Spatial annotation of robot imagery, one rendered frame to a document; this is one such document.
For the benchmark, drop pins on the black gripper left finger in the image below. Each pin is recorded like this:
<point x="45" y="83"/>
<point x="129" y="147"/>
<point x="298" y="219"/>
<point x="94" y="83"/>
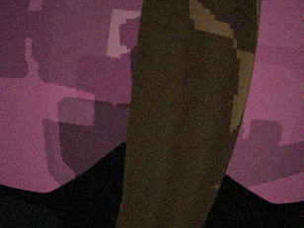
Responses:
<point x="91" y="200"/>

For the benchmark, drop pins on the short wooden post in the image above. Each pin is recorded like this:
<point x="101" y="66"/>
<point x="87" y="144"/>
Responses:
<point x="118" y="220"/>

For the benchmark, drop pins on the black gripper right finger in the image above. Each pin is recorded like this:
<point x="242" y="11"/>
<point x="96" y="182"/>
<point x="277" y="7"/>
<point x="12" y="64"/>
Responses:
<point x="237" y="207"/>

